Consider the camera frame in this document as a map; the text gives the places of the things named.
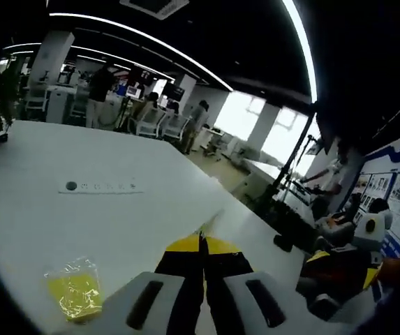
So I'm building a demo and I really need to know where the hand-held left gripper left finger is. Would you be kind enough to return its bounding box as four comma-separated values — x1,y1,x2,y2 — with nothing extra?
58,232,206,335

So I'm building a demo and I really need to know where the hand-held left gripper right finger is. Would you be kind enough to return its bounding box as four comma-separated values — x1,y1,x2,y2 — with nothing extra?
202,235,363,335

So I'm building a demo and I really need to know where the yellow silicone block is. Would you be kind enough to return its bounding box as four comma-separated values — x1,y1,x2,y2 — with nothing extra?
43,255,103,325

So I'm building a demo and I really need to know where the person's right hand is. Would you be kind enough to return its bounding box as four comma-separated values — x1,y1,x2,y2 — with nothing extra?
377,257,400,282

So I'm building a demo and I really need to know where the black object on table edge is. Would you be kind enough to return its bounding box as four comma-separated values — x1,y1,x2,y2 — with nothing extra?
272,233,295,253

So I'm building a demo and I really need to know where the white office chair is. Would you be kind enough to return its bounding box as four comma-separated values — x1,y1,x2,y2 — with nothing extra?
135,109,168,140
24,86,47,113
162,114,191,141

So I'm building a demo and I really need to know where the ceiling light strip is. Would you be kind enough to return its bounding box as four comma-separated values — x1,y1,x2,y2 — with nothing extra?
282,0,318,103
3,42,43,50
48,13,235,92

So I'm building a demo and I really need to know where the white square pillar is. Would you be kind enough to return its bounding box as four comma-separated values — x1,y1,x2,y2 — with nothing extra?
33,30,75,124

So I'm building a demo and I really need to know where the ceiling air conditioner vent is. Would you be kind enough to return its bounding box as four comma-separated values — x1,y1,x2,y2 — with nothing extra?
119,0,191,19

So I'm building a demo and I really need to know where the black camera tripod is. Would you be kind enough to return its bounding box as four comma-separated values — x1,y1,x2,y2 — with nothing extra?
272,133,322,211

